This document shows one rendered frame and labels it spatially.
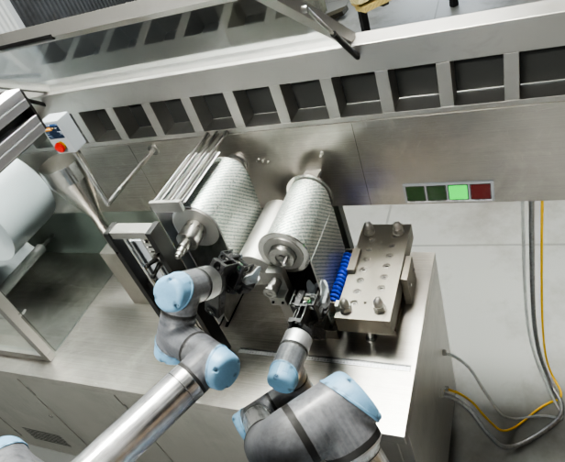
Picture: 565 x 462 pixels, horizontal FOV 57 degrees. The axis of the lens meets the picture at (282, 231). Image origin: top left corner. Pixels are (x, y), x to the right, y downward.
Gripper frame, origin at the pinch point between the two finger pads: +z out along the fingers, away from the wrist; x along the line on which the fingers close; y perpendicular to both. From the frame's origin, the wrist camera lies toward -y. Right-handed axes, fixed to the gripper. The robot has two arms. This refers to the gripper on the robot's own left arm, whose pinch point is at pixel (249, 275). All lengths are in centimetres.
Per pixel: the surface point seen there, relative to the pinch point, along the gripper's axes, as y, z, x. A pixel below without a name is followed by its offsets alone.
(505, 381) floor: -26, 125, -81
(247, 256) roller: 0.1, 10.4, 7.2
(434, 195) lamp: 37, 40, -25
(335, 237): 12.2, 33.5, -6.8
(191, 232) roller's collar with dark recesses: 1.0, -0.2, 20.6
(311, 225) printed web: 16.4, 15.5, -3.8
